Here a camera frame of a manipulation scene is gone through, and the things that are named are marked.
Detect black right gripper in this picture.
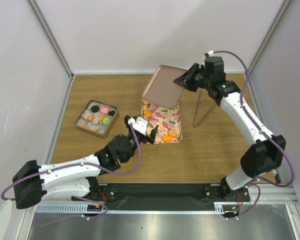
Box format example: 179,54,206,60
173,63,212,93

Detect pink tin lid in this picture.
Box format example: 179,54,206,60
142,65,187,109

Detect black sandwich cookie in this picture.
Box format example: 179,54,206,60
90,105,100,113
108,110,116,117

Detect metal tongs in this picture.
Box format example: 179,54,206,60
192,91,216,129

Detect green round cookie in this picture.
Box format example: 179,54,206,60
102,117,112,126

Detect pink oval cookie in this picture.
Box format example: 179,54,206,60
100,107,109,114

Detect brown chip cookie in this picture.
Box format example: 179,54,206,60
97,114,105,122

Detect orange swirl cookie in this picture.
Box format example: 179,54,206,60
143,109,152,118
87,115,94,122

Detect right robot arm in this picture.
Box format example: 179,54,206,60
142,51,286,201

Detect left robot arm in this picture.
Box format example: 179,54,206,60
12,115,158,210

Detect floral serving tray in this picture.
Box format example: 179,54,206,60
141,99,183,144

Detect gold cookie tin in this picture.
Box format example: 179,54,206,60
74,99,120,139

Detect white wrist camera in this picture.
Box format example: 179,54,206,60
204,50,215,58
127,116,149,136

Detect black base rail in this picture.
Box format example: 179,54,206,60
83,183,250,206

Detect grey slotted cable duct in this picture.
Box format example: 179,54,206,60
36,202,238,215

